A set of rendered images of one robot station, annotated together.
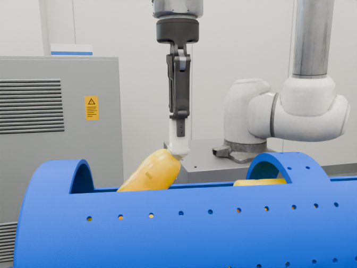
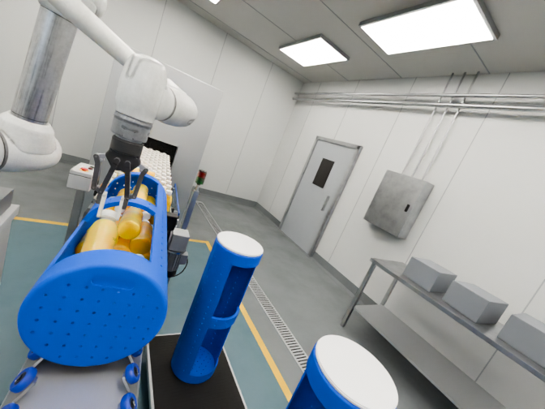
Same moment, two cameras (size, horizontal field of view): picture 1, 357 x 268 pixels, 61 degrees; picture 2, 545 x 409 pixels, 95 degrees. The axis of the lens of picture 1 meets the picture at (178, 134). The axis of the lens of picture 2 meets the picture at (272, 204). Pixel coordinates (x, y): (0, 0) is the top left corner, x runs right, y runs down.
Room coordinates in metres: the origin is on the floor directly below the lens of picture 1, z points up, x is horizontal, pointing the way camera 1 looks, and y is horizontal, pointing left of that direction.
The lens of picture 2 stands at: (0.40, 0.77, 1.58)
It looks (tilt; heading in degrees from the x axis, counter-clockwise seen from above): 11 degrees down; 249
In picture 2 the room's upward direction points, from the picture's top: 22 degrees clockwise
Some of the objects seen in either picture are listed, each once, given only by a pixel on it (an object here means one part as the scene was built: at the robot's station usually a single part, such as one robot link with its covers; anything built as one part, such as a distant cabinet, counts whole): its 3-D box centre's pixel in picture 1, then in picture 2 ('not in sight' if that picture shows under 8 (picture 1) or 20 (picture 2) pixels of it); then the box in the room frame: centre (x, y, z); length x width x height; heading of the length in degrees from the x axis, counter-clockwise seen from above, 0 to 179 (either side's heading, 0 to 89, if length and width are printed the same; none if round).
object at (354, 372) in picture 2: not in sight; (354, 368); (-0.29, 0.26, 1.03); 0.28 x 0.28 x 0.01
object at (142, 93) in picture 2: not in sight; (146, 89); (0.55, -0.01, 1.61); 0.13 x 0.11 x 0.16; 61
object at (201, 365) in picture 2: not in sight; (215, 307); (-0.01, -0.52, 0.59); 0.28 x 0.28 x 0.88
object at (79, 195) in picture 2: not in sight; (64, 259); (0.90, -0.87, 0.50); 0.04 x 0.04 x 1.00; 7
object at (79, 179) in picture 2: not in sight; (84, 176); (0.90, -0.87, 1.05); 0.20 x 0.10 x 0.10; 97
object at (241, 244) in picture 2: not in sight; (240, 243); (-0.01, -0.52, 1.03); 0.28 x 0.28 x 0.01
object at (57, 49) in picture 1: (71, 50); not in sight; (1.98, 0.68, 1.48); 0.24 x 0.12 x 0.08; 112
